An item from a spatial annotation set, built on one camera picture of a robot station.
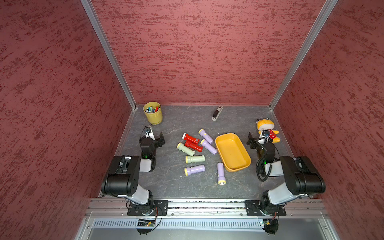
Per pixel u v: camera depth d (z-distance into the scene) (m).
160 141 0.87
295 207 0.76
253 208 0.74
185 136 0.97
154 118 1.01
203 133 1.00
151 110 1.04
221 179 0.81
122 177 0.46
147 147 0.70
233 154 0.92
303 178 0.45
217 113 1.11
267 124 1.00
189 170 0.83
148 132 0.78
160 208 0.74
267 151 0.68
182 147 0.93
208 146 0.95
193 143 0.97
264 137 0.77
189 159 0.87
